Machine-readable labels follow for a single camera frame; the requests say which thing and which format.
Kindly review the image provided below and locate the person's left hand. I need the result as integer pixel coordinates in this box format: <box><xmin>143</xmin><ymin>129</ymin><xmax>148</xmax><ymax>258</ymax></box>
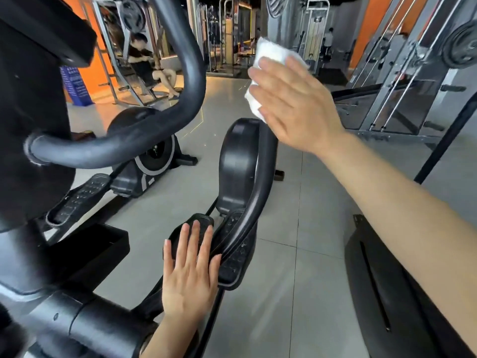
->
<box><xmin>161</xmin><ymin>220</ymin><xmax>223</xmax><ymax>327</ymax></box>

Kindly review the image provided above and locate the person's right hand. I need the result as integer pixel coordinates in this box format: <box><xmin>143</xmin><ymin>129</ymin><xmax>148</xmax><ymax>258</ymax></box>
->
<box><xmin>246</xmin><ymin>56</ymin><xmax>348</xmax><ymax>158</ymax></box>

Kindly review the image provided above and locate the white wet wipe sheet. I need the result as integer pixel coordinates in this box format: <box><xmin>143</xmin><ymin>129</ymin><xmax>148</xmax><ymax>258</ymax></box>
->
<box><xmin>243</xmin><ymin>37</ymin><xmax>310</xmax><ymax>122</ymax></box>

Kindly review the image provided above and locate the black elliptical machine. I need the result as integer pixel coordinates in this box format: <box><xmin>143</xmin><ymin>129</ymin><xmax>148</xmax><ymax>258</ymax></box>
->
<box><xmin>0</xmin><ymin>0</ymin><xmax>288</xmax><ymax>358</ymax></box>
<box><xmin>45</xmin><ymin>106</ymin><xmax>200</xmax><ymax>230</ymax></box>

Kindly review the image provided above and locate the person's right forearm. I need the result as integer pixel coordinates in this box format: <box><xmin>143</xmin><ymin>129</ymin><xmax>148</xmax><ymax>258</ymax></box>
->
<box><xmin>317</xmin><ymin>130</ymin><xmax>477</xmax><ymax>354</ymax></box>

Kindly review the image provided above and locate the white gym machine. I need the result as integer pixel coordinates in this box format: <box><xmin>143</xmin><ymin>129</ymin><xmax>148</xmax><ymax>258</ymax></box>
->
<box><xmin>297</xmin><ymin>0</ymin><xmax>332</xmax><ymax>75</ymax></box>

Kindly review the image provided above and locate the weight bench rack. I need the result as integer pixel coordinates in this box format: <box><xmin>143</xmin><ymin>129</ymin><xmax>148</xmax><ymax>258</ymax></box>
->
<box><xmin>329</xmin><ymin>0</ymin><xmax>477</xmax><ymax>146</ymax></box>

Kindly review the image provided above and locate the plate loaded gym machine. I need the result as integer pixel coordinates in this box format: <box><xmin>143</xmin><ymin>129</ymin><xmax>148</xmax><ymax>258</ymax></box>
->
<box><xmin>89</xmin><ymin>0</ymin><xmax>183</xmax><ymax>107</ymax></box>

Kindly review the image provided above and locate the glossy black treadmill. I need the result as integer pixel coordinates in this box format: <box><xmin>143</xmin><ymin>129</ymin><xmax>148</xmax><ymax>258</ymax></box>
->
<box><xmin>344</xmin><ymin>91</ymin><xmax>477</xmax><ymax>358</ymax></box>

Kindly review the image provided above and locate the blue banner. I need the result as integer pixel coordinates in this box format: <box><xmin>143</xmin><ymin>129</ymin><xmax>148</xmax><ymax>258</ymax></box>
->
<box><xmin>60</xmin><ymin>66</ymin><xmax>95</xmax><ymax>108</ymax></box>

